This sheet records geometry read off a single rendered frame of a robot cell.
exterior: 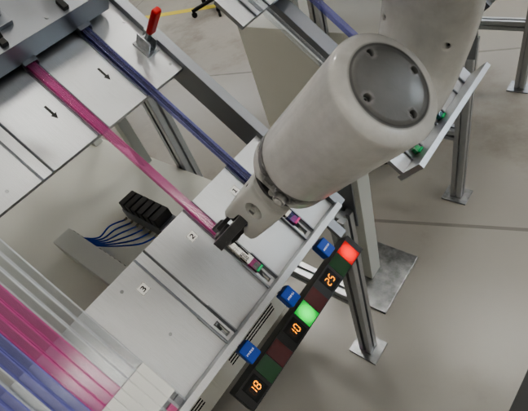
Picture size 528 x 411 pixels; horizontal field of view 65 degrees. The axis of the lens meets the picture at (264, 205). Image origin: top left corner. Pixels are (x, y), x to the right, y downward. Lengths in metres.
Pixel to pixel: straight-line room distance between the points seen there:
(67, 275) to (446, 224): 1.27
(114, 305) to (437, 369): 0.99
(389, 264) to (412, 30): 1.25
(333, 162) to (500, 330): 1.21
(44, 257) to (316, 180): 0.95
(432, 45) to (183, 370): 0.53
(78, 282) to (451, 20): 0.92
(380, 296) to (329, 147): 1.21
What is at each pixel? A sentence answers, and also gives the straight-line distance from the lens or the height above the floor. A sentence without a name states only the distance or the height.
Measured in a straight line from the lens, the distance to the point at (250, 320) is 0.66.
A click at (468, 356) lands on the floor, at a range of 1.41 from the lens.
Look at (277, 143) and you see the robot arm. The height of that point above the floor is 1.08.
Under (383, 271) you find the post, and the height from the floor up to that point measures 0.01.
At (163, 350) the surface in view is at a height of 0.77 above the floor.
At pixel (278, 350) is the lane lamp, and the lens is 0.71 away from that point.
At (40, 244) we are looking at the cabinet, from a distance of 1.24.
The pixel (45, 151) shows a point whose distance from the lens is 0.72.
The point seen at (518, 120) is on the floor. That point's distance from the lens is 2.12.
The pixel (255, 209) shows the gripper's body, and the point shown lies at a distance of 0.42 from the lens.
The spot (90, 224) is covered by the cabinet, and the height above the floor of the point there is 0.62.
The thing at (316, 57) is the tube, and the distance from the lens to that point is 0.83.
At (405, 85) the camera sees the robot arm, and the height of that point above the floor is 1.13.
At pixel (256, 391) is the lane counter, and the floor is 0.66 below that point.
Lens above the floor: 1.29
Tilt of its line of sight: 44 degrees down
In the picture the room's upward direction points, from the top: 22 degrees counter-clockwise
